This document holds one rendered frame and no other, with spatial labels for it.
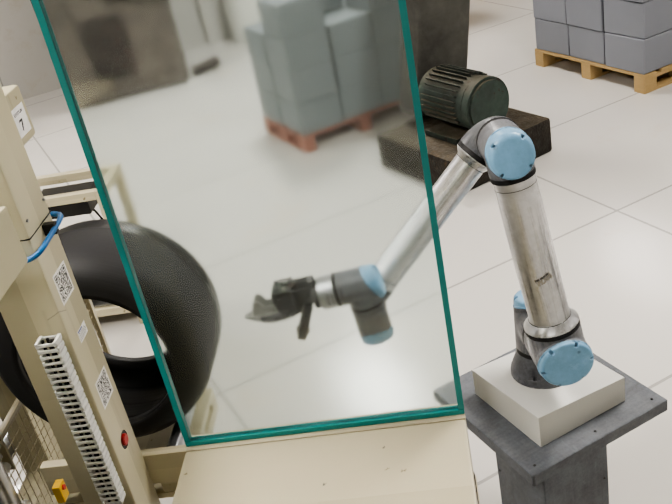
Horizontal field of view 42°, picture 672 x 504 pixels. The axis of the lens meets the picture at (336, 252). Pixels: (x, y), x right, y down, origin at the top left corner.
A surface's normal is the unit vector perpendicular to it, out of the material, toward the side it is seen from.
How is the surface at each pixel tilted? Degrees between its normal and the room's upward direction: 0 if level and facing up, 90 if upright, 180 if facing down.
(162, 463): 90
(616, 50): 90
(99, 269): 46
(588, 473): 90
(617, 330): 0
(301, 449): 0
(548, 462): 0
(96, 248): 14
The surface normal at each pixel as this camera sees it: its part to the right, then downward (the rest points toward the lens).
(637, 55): -0.86, 0.37
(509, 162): 0.03, 0.29
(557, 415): 0.46, 0.35
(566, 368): 0.10, 0.48
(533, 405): -0.15, -0.90
